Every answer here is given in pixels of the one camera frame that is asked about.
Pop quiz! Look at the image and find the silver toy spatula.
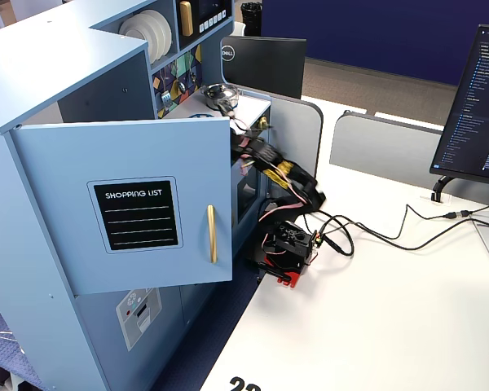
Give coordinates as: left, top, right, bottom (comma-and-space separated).
160, 68, 172, 103

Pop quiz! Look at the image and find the black waste bin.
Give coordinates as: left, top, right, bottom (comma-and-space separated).
240, 2, 264, 37

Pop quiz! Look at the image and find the red table clamp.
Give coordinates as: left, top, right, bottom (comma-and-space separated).
276, 270, 303, 290

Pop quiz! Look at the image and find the white toy plate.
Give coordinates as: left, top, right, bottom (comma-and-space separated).
118, 15, 161, 65
146, 8, 174, 52
133, 11, 169, 59

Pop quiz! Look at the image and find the gold microwave handle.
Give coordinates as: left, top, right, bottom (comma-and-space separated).
178, 0, 195, 38

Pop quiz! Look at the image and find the black shopping list label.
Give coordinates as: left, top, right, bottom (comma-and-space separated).
86, 175, 185, 256

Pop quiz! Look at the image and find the black Dell monitor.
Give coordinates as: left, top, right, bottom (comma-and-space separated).
220, 35, 308, 101

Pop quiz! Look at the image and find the monitor with dark screen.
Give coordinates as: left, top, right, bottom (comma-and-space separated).
429, 24, 489, 187

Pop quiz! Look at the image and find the silver toy pot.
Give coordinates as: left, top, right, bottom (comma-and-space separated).
200, 82, 241, 111

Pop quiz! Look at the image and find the blue toy kitchen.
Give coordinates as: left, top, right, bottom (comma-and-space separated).
0, 0, 272, 391

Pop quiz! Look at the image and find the dark blue office partition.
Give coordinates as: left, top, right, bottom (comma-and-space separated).
260, 0, 489, 87

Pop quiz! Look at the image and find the black toy microwave door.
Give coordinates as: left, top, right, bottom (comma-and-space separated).
174, 0, 234, 51

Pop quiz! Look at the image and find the grey rounded desk divider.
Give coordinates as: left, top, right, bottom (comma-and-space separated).
328, 110, 446, 191
235, 86, 325, 193

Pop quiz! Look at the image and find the gold cabinet door handle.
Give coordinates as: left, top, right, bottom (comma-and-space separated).
205, 204, 219, 265

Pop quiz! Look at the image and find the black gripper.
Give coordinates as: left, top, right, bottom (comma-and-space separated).
216, 97, 287, 167

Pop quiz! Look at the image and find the black cable with connector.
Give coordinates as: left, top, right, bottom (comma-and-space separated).
305, 202, 489, 258

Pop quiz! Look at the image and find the blue cabinet door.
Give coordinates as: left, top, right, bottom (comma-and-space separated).
8, 116, 234, 297

